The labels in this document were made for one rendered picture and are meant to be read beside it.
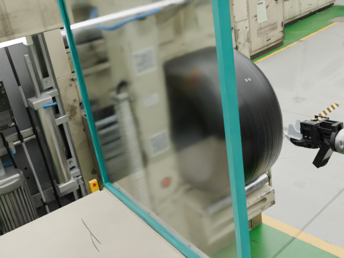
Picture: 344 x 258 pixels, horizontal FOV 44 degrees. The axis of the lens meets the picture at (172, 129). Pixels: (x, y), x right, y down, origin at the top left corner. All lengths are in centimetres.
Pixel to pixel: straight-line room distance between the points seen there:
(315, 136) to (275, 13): 542
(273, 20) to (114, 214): 579
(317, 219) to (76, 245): 224
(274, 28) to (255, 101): 525
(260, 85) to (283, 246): 152
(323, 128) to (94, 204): 68
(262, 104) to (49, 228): 80
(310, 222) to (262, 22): 397
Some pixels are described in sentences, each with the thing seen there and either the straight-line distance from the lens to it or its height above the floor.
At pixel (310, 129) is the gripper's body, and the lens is 132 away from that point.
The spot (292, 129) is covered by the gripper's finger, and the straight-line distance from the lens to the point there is 138.
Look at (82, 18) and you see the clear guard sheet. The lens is 92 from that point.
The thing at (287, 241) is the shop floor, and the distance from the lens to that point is 285.
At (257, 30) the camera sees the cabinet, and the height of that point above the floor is 41.
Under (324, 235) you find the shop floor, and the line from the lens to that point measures 291.
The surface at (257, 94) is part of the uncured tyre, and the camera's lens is 146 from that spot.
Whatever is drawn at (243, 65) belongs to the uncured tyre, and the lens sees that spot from 151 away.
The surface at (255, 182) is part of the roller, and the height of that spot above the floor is 92.
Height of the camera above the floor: 186
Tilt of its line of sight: 25 degrees down
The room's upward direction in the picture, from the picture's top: 9 degrees counter-clockwise
